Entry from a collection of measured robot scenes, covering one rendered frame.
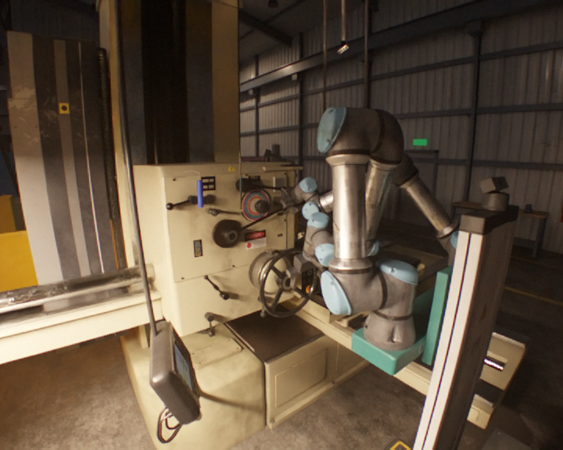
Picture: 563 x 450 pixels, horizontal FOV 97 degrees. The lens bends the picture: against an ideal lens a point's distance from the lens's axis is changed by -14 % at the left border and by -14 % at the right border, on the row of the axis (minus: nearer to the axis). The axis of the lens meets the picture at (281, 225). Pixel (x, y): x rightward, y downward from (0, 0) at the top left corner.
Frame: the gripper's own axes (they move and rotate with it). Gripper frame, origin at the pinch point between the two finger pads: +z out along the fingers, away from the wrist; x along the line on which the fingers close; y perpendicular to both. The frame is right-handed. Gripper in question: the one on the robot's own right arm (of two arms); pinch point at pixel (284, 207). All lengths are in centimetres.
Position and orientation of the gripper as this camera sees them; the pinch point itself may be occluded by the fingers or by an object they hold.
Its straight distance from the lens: 158.1
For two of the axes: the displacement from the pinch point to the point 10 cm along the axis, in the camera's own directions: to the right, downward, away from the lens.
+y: 7.5, -4.4, 4.9
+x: -5.3, -8.5, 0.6
